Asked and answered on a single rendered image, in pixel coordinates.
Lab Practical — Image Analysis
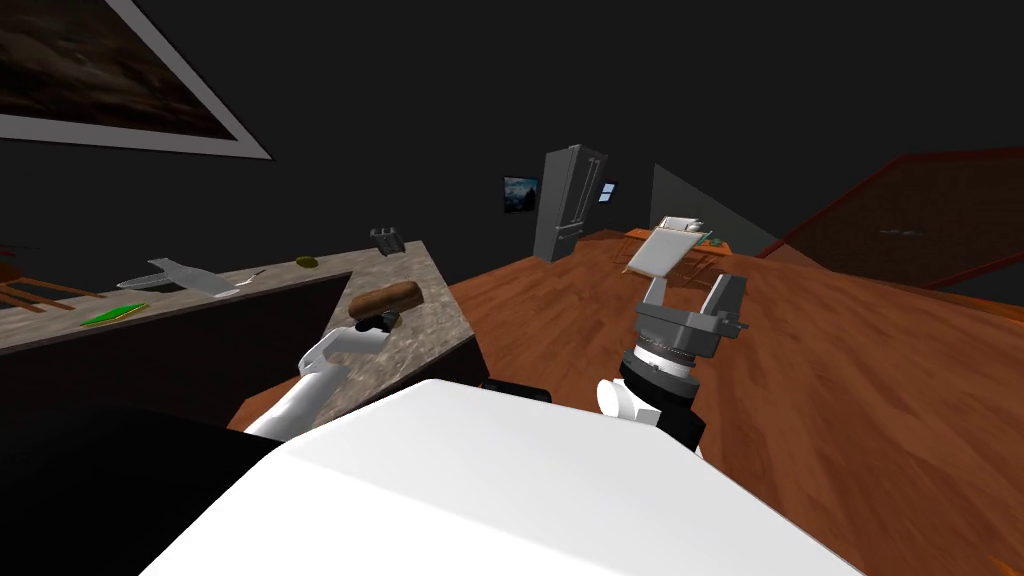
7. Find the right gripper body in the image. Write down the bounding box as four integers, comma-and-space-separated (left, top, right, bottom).
631, 303, 751, 362

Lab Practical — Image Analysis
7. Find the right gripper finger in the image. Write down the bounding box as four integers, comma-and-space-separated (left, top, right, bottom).
639, 275, 671, 315
699, 272, 750, 323

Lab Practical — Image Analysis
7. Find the brown bread loaf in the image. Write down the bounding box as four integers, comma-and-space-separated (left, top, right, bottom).
347, 279, 425, 321

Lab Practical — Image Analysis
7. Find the white-backed chair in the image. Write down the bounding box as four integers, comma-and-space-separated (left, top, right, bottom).
623, 215, 713, 283

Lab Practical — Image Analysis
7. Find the orange wooden table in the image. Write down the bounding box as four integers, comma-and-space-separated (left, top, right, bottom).
622, 227, 735, 259

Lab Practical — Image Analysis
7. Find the dark grey toaster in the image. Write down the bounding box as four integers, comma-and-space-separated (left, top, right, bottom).
368, 227, 408, 258

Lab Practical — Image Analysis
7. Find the grey fridge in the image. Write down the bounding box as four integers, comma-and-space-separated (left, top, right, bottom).
532, 143, 610, 265

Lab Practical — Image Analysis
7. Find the small dark landscape picture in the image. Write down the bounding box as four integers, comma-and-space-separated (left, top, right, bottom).
503, 175, 540, 215

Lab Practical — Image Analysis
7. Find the red-framed dark panel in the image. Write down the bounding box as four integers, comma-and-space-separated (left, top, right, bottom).
755, 147, 1024, 291

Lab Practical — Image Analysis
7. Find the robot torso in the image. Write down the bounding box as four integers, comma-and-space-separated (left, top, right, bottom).
139, 377, 867, 576

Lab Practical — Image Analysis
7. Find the green book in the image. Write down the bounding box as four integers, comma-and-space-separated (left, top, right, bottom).
79, 302, 150, 329

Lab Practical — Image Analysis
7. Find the brown wooden chair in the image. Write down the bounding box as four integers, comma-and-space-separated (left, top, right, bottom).
0, 246, 107, 314

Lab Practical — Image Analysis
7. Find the large grey-framed dark picture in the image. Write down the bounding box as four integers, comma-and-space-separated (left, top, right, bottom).
0, 0, 274, 161

